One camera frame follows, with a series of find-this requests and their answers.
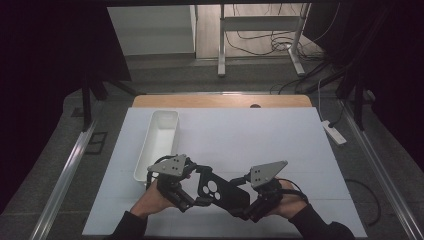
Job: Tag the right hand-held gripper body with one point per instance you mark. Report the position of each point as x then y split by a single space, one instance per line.
266 171

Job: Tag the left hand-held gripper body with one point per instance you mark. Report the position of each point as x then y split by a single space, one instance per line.
170 166

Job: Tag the black phone case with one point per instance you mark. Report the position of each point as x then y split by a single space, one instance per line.
230 196

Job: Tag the white plastic storage bin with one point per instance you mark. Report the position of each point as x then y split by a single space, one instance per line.
160 140

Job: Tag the person's left hand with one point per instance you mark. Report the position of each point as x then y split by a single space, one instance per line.
151 201

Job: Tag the person's right hand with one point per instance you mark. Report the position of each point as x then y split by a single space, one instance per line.
291 203

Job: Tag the white table cover sheet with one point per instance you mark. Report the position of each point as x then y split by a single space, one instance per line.
233 140

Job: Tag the white power strip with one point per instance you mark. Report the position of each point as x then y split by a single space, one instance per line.
334 133

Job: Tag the black metal stand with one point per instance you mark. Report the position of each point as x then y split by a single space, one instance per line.
359 100
86 103

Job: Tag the white cabinet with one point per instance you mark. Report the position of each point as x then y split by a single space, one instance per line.
153 30

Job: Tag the dark curtain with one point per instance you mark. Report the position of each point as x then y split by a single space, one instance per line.
396 73
43 83

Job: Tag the black floor frame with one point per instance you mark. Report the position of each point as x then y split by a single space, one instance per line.
96 143

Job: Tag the aluminium rail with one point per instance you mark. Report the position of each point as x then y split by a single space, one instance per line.
63 180
383 170

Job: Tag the white metal desk frame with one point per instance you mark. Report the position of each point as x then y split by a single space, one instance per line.
260 23

